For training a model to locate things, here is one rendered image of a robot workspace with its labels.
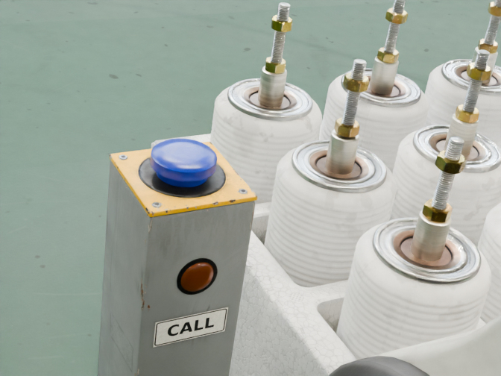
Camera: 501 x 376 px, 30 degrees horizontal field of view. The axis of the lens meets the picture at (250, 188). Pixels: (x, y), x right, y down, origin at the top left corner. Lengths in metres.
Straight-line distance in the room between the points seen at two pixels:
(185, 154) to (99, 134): 0.71
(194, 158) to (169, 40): 1.02
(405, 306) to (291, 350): 0.11
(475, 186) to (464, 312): 0.16
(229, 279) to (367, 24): 1.22
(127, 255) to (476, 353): 0.29
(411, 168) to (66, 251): 0.42
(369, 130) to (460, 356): 0.52
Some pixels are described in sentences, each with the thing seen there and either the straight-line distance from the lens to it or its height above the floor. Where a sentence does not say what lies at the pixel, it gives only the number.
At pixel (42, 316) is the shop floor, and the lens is 0.95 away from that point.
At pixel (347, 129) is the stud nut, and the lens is 0.71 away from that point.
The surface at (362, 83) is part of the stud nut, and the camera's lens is 0.70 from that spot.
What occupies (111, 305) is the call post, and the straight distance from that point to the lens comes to 0.63.
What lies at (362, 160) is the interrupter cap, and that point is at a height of 0.25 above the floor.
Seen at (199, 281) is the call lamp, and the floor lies 0.26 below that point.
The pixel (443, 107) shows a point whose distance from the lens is 0.93.
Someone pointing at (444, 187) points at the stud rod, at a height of 0.31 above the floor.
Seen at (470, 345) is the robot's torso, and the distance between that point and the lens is 0.35.
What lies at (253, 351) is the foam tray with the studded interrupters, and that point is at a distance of 0.75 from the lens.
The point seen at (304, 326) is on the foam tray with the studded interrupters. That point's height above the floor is 0.18.
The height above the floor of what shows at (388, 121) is 0.24.
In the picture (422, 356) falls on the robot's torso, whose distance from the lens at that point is 0.37.
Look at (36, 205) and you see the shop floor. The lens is 1.11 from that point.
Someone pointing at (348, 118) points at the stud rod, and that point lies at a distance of 0.71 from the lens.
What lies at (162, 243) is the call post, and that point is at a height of 0.29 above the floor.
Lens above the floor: 0.61
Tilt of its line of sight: 31 degrees down
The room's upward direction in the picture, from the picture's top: 9 degrees clockwise
